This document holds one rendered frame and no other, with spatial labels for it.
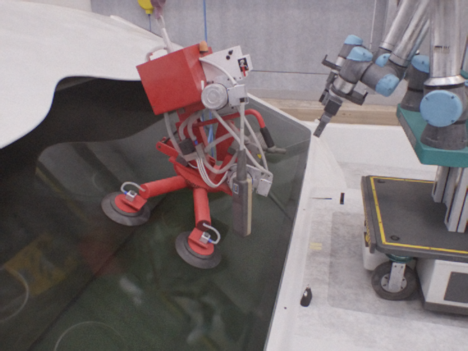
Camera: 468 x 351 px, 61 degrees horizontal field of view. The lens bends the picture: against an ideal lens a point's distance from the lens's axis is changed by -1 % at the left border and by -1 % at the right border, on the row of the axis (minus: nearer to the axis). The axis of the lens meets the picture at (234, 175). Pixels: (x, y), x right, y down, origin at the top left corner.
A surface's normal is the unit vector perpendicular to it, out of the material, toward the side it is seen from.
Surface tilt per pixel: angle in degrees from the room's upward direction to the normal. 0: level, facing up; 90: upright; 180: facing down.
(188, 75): 90
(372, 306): 0
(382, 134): 90
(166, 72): 90
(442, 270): 90
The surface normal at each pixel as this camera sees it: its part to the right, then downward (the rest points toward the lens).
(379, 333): 0.00, -0.91
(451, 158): -0.22, 0.40
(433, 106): -0.58, 0.45
